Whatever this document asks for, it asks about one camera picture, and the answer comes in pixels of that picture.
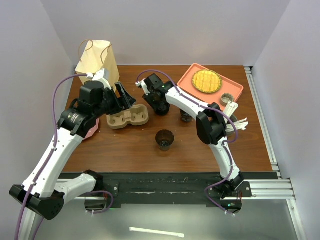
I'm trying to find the purple cable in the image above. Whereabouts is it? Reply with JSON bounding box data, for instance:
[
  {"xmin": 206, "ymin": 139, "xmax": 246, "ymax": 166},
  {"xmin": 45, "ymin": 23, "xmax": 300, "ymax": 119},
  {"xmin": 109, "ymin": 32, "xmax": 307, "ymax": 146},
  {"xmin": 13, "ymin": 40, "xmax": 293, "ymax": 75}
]
[
  {"xmin": 13, "ymin": 72, "xmax": 92, "ymax": 240},
  {"xmin": 135, "ymin": 69, "xmax": 240, "ymax": 216}
]

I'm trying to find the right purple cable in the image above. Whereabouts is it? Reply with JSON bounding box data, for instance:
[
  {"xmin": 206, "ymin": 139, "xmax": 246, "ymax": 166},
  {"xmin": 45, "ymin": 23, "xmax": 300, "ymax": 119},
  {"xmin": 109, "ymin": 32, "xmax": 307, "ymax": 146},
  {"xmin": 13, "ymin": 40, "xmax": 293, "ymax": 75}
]
[{"xmin": 135, "ymin": 69, "xmax": 240, "ymax": 216}]

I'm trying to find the white strip on floor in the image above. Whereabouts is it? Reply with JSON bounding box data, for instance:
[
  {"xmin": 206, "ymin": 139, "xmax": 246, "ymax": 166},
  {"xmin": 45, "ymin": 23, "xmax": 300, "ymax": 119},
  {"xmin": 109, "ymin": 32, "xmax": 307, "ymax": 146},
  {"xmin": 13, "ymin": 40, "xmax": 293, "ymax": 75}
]
[{"xmin": 129, "ymin": 227, "xmax": 185, "ymax": 238}]

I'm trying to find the black cup lid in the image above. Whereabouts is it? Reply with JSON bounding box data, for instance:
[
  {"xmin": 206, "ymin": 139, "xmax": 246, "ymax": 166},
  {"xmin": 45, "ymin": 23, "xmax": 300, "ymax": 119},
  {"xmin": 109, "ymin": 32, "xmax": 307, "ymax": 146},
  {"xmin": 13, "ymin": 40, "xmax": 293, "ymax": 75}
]
[{"xmin": 154, "ymin": 103, "xmax": 170, "ymax": 116}]

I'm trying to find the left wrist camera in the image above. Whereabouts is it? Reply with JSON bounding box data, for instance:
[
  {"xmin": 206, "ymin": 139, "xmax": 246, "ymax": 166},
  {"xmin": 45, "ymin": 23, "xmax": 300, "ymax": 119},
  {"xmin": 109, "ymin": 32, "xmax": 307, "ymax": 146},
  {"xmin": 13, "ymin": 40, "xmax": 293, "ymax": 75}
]
[{"xmin": 92, "ymin": 68, "xmax": 109, "ymax": 81}]

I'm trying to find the yellow woven coaster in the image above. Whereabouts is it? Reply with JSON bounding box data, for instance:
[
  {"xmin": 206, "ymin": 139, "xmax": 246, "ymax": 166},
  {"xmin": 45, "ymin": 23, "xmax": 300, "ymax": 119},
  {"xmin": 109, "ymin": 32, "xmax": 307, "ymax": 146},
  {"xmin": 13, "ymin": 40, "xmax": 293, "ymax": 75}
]
[{"xmin": 191, "ymin": 69, "xmax": 223, "ymax": 94}]

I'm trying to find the cardboard cup carrier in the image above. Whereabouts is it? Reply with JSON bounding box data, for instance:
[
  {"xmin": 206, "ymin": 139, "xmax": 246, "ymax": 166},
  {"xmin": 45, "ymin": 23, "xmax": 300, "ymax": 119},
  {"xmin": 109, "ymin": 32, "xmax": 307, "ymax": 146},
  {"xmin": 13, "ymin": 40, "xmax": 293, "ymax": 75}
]
[{"xmin": 106, "ymin": 104, "xmax": 149, "ymax": 130}]

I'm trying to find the black coffee cup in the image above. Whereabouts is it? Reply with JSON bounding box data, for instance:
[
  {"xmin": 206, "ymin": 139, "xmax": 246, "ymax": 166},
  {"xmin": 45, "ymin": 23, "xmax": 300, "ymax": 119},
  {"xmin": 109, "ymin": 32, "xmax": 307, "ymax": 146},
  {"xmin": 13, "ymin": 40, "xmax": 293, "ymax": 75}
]
[
  {"xmin": 155, "ymin": 129, "xmax": 175, "ymax": 152},
  {"xmin": 180, "ymin": 109, "xmax": 194, "ymax": 123}
]

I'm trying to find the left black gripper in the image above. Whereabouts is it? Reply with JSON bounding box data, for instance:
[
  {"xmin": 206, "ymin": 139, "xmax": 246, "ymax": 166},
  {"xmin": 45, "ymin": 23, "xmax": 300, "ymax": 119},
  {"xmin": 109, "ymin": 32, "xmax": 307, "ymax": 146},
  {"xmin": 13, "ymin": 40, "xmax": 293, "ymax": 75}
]
[{"xmin": 93, "ymin": 81, "xmax": 136, "ymax": 118}]

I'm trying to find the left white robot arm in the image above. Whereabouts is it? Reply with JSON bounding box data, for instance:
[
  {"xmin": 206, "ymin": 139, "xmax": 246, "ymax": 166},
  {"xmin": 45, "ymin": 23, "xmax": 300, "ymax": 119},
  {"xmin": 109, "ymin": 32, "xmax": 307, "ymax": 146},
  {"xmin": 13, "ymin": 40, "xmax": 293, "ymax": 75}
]
[{"xmin": 9, "ymin": 80, "xmax": 136, "ymax": 220}]

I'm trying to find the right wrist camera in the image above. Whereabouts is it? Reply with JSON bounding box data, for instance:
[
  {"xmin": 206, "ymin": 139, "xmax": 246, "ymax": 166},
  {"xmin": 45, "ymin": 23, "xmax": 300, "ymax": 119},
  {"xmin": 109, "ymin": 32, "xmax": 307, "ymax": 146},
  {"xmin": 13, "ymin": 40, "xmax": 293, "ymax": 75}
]
[{"xmin": 135, "ymin": 78, "xmax": 151, "ymax": 96}]

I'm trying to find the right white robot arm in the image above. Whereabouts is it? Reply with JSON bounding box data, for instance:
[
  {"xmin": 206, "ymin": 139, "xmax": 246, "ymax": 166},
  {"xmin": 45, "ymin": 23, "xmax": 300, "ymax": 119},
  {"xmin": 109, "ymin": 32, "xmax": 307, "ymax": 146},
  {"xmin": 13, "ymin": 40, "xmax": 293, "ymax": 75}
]
[{"xmin": 135, "ymin": 73, "xmax": 244, "ymax": 197}]

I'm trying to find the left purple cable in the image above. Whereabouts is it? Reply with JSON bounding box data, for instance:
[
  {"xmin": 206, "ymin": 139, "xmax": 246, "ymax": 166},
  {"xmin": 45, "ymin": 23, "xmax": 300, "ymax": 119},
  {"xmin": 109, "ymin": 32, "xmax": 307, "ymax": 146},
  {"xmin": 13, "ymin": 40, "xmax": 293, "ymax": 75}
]
[{"xmin": 13, "ymin": 72, "xmax": 92, "ymax": 240}]

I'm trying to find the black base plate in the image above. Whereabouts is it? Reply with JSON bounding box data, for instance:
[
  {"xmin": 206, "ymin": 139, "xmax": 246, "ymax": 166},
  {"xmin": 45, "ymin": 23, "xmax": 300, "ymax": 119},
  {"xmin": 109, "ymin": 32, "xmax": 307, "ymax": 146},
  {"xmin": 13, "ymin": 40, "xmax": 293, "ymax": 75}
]
[{"xmin": 58, "ymin": 171, "xmax": 281, "ymax": 210}]

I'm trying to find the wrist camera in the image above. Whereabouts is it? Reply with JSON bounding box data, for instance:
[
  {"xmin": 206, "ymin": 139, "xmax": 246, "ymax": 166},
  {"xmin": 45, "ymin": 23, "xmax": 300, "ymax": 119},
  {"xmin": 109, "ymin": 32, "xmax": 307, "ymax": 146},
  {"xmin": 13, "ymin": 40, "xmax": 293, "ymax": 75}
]
[
  {"xmin": 92, "ymin": 68, "xmax": 109, "ymax": 81},
  {"xmin": 135, "ymin": 78, "xmax": 151, "ymax": 96}
]

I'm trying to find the grey cup of stirrers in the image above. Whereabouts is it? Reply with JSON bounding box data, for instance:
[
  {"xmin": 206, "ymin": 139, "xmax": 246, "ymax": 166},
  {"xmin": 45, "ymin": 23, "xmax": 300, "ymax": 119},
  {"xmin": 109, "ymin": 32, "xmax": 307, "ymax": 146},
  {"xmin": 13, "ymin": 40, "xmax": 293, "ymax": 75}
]
[{"xmin": 223, "ymin": 101, "xmax": 249, "ymax": 137}]

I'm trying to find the brown paper bag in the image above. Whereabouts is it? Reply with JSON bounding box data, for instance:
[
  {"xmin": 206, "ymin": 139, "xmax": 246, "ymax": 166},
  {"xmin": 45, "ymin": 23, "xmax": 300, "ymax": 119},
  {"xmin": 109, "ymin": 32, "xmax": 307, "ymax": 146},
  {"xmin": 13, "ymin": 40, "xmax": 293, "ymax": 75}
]
[{"xmin": 75, "ymin": 39, "xmax": 120, "ymax": 92}]

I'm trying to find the pink speckled plate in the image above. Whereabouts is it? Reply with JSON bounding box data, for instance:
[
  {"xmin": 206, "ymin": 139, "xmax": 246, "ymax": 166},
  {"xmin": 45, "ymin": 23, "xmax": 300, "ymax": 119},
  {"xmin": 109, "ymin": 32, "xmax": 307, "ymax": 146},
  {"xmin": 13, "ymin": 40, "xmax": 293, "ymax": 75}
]
[{"xmin": 84, "ymin": 118, "xmax": 100, "ymax": 140}]

